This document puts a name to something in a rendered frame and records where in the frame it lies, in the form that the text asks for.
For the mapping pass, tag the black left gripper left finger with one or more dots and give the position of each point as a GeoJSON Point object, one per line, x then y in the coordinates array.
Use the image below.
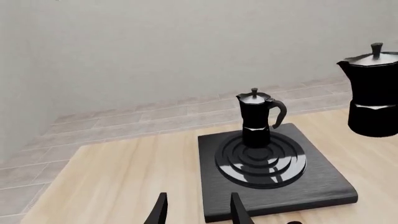
{"type": "Point", "coordinates": [159, 213]}

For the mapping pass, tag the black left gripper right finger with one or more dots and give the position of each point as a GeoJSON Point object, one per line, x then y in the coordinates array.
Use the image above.
{"type": "Point", "coordinates": [238, 213]}

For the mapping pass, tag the flat black stove plate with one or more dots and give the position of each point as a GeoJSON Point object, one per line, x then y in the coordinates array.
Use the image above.
{"type": "Point", "coordinates": [267, 172]}

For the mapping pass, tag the round black stove knob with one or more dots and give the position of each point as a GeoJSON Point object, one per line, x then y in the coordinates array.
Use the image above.
{"type": "Point", "coordinates": [294, 222]}

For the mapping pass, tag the small black moka pot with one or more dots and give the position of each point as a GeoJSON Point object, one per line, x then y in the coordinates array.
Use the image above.
{"type": "Point", "coordinates": [255, 121]}

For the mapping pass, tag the large black moka pot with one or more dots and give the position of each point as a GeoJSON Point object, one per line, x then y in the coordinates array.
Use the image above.
{"type": "Point", "coordinates": [373, 93]}

